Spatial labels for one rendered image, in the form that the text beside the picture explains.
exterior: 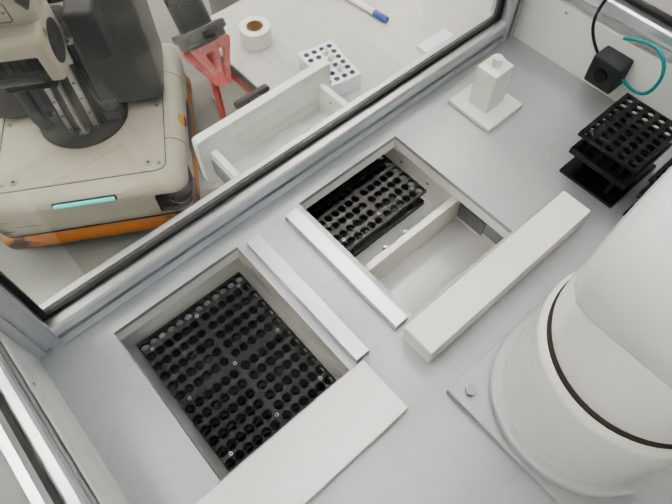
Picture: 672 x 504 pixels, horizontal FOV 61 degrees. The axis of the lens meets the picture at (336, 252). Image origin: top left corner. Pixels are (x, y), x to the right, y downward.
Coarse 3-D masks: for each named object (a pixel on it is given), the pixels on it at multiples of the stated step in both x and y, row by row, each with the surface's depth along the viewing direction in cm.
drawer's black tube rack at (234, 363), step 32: (192, 320) 81; (224, 320) 84; (256, 320) 81; (160, 352) 82; (192, 352) 79; (224, 352) 79; (256, 352) 79; (288, 352) 79; (192, 384) 76; (224, 384) 79; (256, 384) 76; (288, 384) 80; (320, 384) 78; (192, 416) 74; (224, 416) 77; (256, 416) 74; (288, 416) 77; (224, 448) 75; (256, 448) 72
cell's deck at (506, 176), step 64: (384, 128) 93; (448, 128) 93; (512, 128) 93; (576, 128) 93; (320, 192) 88; (512, 192) 86; (576, 192) 86; (192, 256) 81; (256, 256) 81; (320, 256) 81; (576, 256) 81; (128, 320) 76; (384, 320) 76; (512, 320) 76; (64, 384) 72; (128, 384) 72; (448, 384) 72; (128, 448) 68; (192, 448) 68; (384, 448) 68; (448, 448) 68
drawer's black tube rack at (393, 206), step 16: (384, 160) 95; (352, 176) 94; (368, 176) 98; (384, 176) 94; (336, 192) 92; (352, 192) 92; (368, 192) 92; (384, 192) 96; (400, 192) 96; (416, 192) 92; (320, 208) 91; (336, 208) 91; (352, 208) 91; (368, 208) 91; (384, 208) 91; (400, 208) 90; (416, 208) 95; (336, 224) 90; (352, 224) 89; (368, 224) 89; (384, 224) 93; (352, 240) 91; (368, 240) 91
